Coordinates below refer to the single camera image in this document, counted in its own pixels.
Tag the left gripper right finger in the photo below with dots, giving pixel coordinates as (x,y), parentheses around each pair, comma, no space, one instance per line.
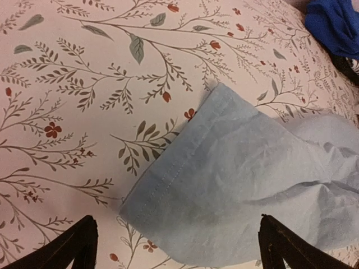
(279,246)

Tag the blue pleated skirt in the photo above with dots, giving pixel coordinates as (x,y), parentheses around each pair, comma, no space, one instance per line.
(334,24)

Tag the floral patterned table mat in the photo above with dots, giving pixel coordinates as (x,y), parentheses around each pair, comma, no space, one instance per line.
(92,92)

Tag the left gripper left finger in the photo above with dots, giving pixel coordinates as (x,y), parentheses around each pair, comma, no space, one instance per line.
(77,246)

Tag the dark green printed garment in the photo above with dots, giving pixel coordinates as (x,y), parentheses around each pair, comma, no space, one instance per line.
(342,65)

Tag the light blue shirt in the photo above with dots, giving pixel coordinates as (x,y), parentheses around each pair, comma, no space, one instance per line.
(201,200)

